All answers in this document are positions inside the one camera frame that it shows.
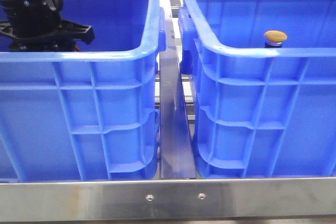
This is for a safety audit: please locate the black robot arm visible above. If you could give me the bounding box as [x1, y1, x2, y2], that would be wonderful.
[1, 0, 95, 51]

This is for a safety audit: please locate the blue plastic bin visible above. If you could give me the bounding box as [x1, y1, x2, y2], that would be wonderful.
[179, 0, 335, 178]
[1, 0, 165, 183]

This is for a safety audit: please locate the steel divider bar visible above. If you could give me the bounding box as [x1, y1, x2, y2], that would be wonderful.
[159, 19, 197, 180]

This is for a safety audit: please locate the steel front rail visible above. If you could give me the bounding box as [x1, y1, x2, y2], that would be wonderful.
[1, 177, 335, 222]

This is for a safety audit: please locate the right blue plastic bin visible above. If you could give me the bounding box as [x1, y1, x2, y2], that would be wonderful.
[179, 0, 335, 178]

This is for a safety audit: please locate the left blue plastic bin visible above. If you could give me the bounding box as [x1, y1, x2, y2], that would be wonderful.
[1, 0, 165, 183]

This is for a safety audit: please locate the yellow mushroom push button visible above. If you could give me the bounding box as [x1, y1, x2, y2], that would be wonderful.
[264, 30, 288, 48]

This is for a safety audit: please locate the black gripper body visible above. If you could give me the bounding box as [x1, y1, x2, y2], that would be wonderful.
[1, 0, 95, 52]

